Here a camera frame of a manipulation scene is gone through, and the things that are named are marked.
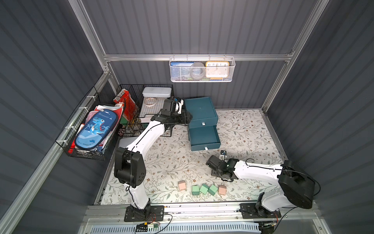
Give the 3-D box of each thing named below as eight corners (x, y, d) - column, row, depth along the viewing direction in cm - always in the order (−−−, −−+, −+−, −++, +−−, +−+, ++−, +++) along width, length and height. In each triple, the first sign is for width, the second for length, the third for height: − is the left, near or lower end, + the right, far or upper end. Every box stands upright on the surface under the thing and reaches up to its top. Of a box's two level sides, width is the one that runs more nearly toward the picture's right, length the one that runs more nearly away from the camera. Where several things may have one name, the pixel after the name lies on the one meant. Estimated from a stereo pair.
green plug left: (192, 195, 81) (192, 194, 79) (192, 186, 84) (192, 185, 82) (199, 195, 81) (199, 194, 79) (199, 186, 84) (199, 185, 82)
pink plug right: (219, 195, 81) (219, 194, 79) (217, 186, 84) (218, 185, 82) (226, 195, 81) (227, 194, 79) (225, 186, 84) (225, 184, 82)
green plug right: (207, 191, 82) (207, 190, 80) (211, 184, 84) (212, 183, 82) (213, 196, 80) (213, 195, 78) (217, 189, 82) (218, 188, 81)
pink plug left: (178, 190, 83) (178, 189, 81) (178, 181, 86) (178, 180, 84) (186, 190, 83) (186, 189, 81) (186, 181, 86) (186, 180, 84)
